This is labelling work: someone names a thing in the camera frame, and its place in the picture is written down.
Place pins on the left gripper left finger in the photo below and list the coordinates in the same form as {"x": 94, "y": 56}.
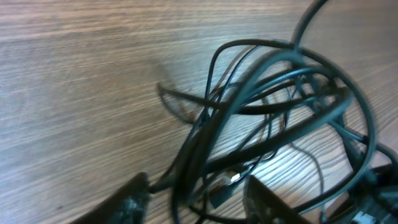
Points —
{"x": 127, "y": 205}

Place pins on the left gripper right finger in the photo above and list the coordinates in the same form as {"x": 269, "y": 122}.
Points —
{"x": 263, "y": 206}

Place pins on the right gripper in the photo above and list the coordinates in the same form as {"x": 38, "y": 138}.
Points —
{"x": 373, "y": 199}

